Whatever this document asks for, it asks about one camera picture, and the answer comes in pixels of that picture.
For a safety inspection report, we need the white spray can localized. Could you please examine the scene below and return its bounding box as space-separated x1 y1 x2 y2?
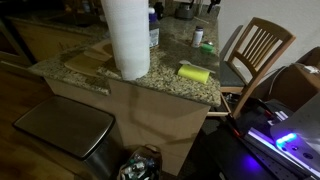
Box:
191 26 203 48

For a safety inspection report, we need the white paper towel roll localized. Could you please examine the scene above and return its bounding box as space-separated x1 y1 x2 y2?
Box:
101 0 150 80

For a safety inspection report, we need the stainless steel trash can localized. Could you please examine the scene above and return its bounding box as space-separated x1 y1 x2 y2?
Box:
13 96 121 180

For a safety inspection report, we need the wooden chair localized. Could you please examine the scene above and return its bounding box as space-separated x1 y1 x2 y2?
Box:
207 17 296 118

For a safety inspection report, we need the white plastic spoon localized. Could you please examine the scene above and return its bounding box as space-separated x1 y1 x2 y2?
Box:
179 60 216 74

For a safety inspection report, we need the yellow sponge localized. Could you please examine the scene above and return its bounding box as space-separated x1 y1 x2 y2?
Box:
178 65 209 84

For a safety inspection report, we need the cardboard box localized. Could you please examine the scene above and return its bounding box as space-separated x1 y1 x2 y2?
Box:
268 46 320 111

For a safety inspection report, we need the wooden cutting board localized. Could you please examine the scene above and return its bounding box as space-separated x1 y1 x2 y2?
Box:
64 39 114 77

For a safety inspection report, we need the bag of recyclables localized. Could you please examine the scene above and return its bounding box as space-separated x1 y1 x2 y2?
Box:
117 144 162 180

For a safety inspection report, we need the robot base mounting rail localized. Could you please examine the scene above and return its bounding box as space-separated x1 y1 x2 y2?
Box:
229 99 320 180

